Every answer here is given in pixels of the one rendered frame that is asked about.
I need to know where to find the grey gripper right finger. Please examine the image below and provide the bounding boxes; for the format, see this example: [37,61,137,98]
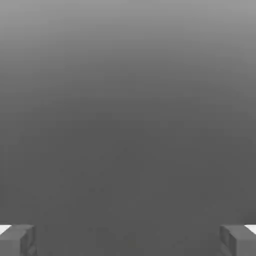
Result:
[218,224,256,256]

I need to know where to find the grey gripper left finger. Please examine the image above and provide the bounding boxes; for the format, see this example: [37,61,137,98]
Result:
[0,224,38,256]

